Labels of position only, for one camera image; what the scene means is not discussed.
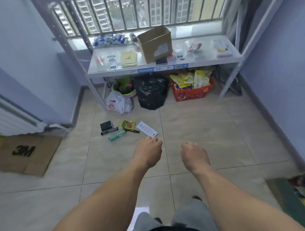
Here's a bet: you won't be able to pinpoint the clear bag with red snacks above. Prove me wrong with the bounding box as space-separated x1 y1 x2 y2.
186 42 205 58

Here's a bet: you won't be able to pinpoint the green box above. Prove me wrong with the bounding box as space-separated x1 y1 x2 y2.
265 174 305 214

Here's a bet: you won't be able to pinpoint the red plastic basket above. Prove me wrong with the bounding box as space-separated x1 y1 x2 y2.
170 76 215 102

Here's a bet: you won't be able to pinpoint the clear packet with yellow item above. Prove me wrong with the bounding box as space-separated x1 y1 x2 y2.
213 39 233 59

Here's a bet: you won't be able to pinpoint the person's grey trousers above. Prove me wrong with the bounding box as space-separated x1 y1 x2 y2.
132 199 213 231

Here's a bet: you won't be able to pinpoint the green tube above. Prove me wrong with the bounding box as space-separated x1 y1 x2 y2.
108 129 127 143

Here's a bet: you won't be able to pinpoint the blue shelf label strip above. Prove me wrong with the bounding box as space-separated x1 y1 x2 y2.
137 63 189 74

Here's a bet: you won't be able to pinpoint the grey metal shelf rack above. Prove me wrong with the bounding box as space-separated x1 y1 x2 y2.
31 0 284 110

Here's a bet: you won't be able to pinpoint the black marker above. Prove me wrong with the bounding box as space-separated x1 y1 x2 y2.
101 127 119 136

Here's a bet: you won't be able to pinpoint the flat brown cardboard sheet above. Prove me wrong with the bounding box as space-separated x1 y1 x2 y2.
0 134 63 177

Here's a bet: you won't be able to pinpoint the white plastic shopping bag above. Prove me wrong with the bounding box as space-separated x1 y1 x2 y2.
106 90 134 115

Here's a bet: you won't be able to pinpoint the white card package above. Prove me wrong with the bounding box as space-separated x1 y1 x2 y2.
136 121 159 138

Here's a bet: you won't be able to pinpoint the white radiator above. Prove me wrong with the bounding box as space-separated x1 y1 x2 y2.
0 95 46 137

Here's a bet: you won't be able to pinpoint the black trash bag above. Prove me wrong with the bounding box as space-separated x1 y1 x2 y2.
133 74 169 111

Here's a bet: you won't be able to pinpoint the small black box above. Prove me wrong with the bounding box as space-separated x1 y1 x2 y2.
100 120 114 132

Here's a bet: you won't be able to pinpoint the person's left hand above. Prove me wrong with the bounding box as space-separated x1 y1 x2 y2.
132 136 163 170

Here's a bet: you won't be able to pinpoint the person's right forearm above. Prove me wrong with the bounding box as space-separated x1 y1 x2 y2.
191 166 305 231

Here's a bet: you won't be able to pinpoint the open brown cardboard box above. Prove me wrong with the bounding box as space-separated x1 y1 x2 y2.
137 26 173 64

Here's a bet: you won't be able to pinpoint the pack of silver tools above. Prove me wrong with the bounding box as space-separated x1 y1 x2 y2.
107 55 118 70

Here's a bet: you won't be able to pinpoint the green yellow snack packet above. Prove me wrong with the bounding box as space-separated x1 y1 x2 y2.
120 119 136 131

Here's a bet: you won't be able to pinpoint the person's left forearm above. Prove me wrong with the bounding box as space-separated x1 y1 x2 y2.
53 161 146 231

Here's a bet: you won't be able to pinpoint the person's right hand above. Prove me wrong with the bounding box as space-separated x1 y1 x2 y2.
180 141 211 174

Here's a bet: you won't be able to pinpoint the metal window railing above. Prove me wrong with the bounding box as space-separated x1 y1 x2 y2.
51 0 226 36

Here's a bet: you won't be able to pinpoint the pile of blue white packets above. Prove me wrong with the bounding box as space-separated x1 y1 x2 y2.
93 33 130 47

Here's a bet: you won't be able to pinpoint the pile of yellow snack packets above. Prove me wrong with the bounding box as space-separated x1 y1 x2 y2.
170 69 214 90

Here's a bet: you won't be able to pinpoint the grey curtain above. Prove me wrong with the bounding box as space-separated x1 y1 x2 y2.
221 0 264 47

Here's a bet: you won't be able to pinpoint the red white plastic packet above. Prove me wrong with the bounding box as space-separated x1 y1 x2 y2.
130 33 141 52

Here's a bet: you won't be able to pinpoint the green plastic basin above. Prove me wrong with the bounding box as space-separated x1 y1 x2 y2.
112 76 137 99

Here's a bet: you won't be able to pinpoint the yellow paper packet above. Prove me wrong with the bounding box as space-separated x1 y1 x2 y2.
120 50 138 68

